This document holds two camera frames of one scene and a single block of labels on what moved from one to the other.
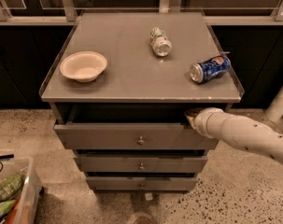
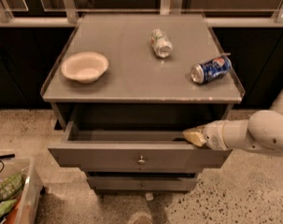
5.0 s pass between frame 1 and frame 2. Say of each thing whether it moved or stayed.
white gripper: moved
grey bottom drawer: stayed
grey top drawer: moved
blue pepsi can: stayed
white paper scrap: stayed
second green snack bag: stayed
